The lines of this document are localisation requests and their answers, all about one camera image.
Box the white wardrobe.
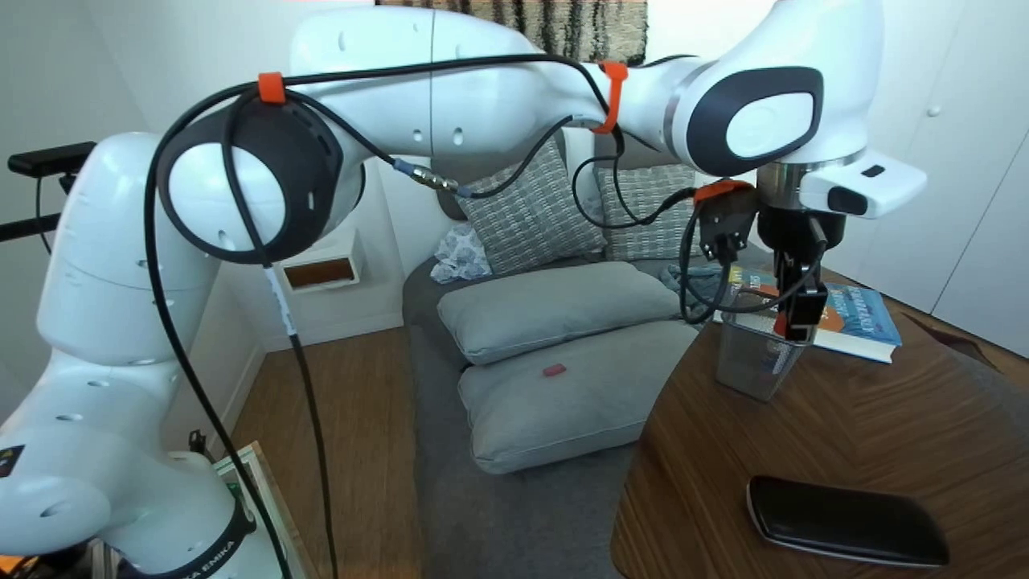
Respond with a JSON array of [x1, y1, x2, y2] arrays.
[[846, 0, 1029, 362]]

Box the thin gray black cable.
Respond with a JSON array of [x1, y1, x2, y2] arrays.
[[219, 90, 343, 579]]

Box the blue cover book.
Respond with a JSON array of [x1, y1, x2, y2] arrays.
[[738, 273, 907, 365]]

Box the orange cable clip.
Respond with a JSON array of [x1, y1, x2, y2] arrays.
[[595, 59, 635, 138], [253, 72, 289, 108]]

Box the white blue floral pillow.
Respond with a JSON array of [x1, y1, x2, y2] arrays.
[[429, 221, 494, 289]]

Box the black bar mount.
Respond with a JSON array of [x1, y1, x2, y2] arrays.
[[0, 138, 103, 245]]

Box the white robot stand frame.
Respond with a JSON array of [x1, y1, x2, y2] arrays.
[[207, 437, 314, 579]]

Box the dark wooden side table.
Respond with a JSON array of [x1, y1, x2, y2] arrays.
[[608, 270, 1029, 579]]

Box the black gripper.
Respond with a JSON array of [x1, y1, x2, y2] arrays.
[[755, 206, 849, 334]]

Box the grey cushioned armchair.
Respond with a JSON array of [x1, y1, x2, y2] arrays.
[[398, 255, 716, 579]]

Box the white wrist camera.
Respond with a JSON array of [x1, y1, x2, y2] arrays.
[[796, 149, 932, 221]]

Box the light gray pillow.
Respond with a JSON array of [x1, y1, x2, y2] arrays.
[[457, 319, 702, 480], [434, 257, 685, 371]]

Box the shaggy wall hanging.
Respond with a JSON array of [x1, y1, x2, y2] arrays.
[[372, 0, 654, 72]]

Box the large gray checked pillow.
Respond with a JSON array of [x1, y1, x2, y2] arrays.
[[457, 136, 610, 278]]

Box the small gray checked pillow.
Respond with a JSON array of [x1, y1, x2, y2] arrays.
[[595, 156, 702, 262]]

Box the gray mesh pencil cup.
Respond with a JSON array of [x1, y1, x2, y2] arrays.
[[715, 278, 815, 405]]

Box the white nightstand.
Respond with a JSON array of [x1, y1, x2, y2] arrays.
[[279, 226, 410, 355]]

